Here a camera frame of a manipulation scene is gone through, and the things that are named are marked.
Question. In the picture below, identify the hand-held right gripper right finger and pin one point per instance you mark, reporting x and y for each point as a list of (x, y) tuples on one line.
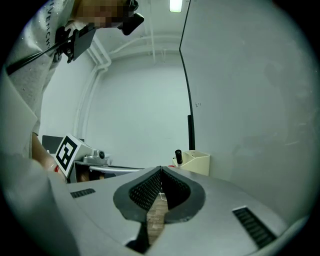
[(220, 225)]

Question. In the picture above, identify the person's left forearm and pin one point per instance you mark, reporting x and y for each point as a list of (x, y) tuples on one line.
[(38, 150)]

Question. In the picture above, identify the black marker pen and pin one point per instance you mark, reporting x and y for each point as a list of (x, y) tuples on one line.
[(178, 156)]

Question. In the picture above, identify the cream plastic holder box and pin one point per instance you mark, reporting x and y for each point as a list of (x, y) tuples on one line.
[(196, 162)]

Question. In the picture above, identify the person's left hand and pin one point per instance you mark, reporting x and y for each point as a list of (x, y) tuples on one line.
[(53, 168)]

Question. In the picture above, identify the black head camera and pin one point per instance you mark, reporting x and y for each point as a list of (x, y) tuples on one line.
[(131, 22)]

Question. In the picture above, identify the person's head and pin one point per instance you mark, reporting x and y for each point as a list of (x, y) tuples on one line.
[(100, 12)]

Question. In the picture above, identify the white wall pipes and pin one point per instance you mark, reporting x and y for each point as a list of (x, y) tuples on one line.
[(102, 60)]

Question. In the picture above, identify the person's grey shirt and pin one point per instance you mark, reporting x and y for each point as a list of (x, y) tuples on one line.
[(32, 62)]

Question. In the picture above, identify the grey whiteboard panel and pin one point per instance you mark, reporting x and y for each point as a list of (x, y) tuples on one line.
[(250, 100)]

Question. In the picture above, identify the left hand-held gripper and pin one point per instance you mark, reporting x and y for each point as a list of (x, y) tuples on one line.
[(72, 152)]

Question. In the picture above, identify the black chest-mounted box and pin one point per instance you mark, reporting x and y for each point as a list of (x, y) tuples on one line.
[(81, 41)]

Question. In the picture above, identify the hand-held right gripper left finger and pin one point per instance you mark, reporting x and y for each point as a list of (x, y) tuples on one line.
[(105, 212)]

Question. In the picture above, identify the ceiling light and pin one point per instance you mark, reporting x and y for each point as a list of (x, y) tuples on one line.
[(175, 5)]

